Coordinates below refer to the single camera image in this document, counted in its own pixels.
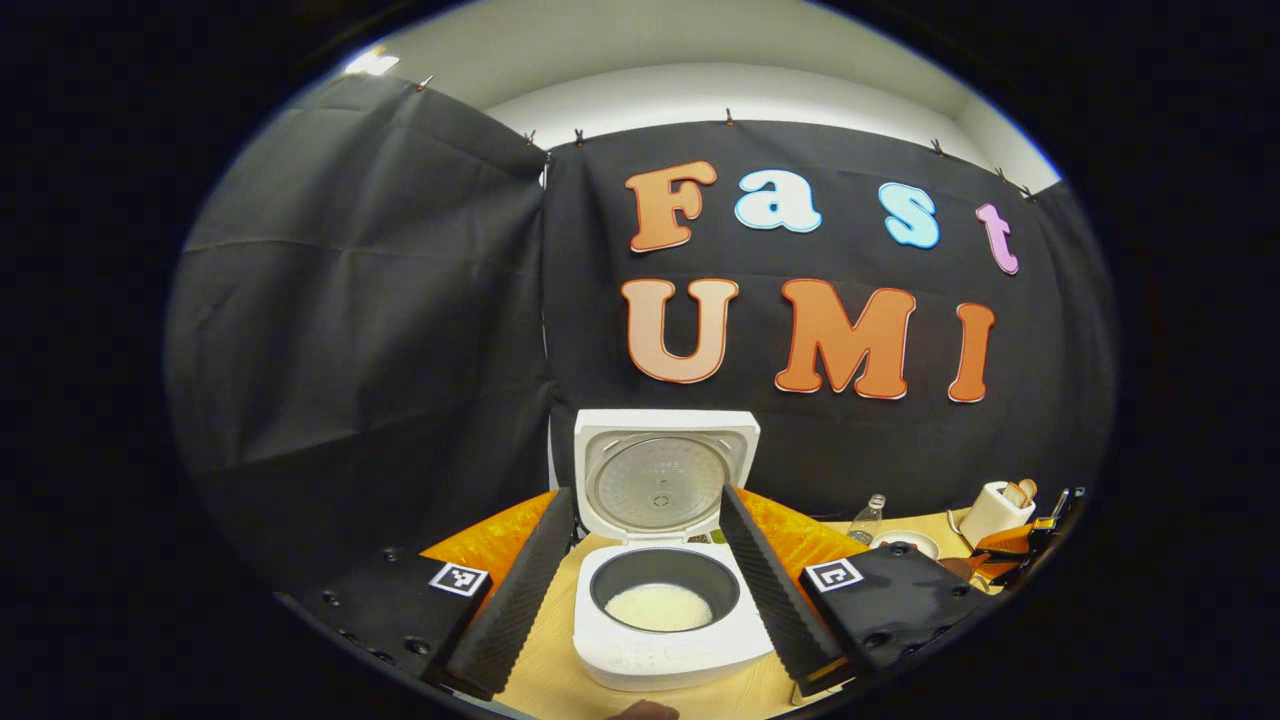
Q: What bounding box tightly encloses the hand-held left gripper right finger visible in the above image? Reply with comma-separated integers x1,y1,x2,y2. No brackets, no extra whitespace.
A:
720,485,991,701

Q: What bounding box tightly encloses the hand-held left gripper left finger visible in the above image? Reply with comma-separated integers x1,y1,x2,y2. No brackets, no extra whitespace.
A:
300,487,579,701

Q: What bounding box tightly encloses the white rice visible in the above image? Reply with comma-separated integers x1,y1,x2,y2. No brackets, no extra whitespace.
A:
605,583,714,633

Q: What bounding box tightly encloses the white rice cooker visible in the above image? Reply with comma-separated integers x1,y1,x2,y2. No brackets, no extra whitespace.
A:
572,408,776,693

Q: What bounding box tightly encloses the white toaster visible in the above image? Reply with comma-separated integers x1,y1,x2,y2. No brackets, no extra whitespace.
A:
958,481,1037,549

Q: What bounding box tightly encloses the white round plate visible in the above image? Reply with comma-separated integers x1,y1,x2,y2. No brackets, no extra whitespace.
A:
872,530,941,561

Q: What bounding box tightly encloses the clear plastic water bottle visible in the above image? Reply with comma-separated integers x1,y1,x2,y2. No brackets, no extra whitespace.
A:
848,494,887,546

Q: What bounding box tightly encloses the black backdrop cloth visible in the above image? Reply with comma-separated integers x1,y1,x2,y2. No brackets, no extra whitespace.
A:
165,72,1116,591

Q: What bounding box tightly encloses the row of cloth clips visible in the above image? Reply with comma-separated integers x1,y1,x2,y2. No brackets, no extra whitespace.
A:
415,72,1036,201

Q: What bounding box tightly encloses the ceiling light panel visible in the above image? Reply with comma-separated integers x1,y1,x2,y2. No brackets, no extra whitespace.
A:
345,45,401,79

